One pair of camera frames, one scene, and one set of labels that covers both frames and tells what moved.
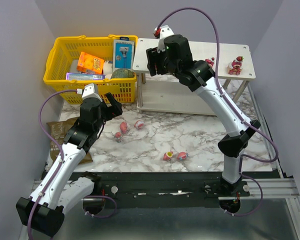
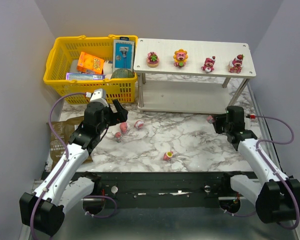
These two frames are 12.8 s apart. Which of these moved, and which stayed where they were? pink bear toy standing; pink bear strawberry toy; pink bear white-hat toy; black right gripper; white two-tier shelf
Moved: black right gripper
Stayed: white two-tier shelf; pink bear white-hat toy; pink bear strawberry toy; pink bear toy standing
